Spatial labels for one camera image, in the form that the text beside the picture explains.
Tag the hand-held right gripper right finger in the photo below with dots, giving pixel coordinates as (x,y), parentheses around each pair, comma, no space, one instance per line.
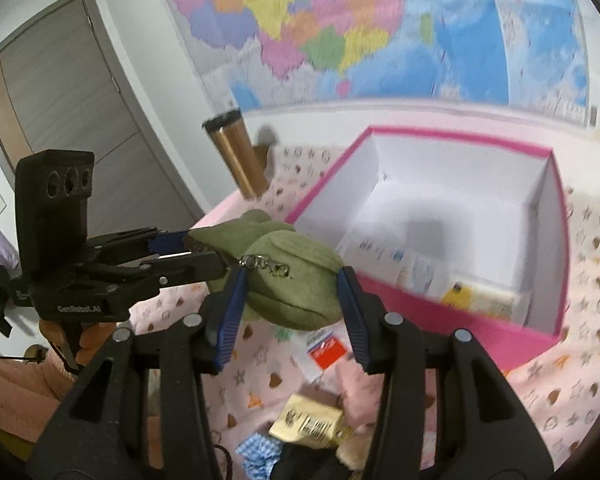
(352,325)

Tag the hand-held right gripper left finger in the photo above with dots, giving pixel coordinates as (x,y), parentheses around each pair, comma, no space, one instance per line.
(230,320)

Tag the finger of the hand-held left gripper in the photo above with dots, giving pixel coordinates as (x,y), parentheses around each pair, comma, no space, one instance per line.
(190,271)
(167,243)

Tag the green plush toy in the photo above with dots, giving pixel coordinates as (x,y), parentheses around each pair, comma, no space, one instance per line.
(290,280)

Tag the pink cardboard box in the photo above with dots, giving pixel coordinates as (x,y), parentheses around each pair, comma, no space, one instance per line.
(455,332)

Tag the black soft item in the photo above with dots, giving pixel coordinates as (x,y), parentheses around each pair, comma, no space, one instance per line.
(305,467)

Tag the person's left hand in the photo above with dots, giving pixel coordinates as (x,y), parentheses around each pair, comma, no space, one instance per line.
(91,342)

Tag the white packet red label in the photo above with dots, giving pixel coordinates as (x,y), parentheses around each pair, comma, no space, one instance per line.
(325,355)

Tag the pink fluffy cloth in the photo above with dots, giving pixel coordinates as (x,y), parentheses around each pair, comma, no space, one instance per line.
(352,395)

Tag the white blue printed packet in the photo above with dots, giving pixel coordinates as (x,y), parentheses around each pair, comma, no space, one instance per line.
(367,250)

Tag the white sachet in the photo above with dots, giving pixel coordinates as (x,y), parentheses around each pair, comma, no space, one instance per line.
(420,272)

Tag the yellow packet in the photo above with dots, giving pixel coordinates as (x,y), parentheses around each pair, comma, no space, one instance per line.
(305,420)

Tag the gold steel tumbler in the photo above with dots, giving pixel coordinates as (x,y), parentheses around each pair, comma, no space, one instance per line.
(235,155)

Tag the beige teddy bear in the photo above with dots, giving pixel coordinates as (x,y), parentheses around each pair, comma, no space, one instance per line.
(355,452)

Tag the yellow cream tube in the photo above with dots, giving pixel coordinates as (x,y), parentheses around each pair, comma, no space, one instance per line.
(480,302)

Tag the blue gingham cloth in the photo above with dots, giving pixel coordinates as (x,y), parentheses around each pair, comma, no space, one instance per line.
(255,455)

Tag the grey wooden door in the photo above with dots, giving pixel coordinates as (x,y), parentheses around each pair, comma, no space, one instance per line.
(80,85)

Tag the white light switch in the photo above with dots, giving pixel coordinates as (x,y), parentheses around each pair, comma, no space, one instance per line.
(0,203)

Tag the colourful wall map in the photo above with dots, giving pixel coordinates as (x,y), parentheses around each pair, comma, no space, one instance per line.
(300,15)

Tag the blue world wall map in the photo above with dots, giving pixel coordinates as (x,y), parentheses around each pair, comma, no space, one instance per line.
(545,35)

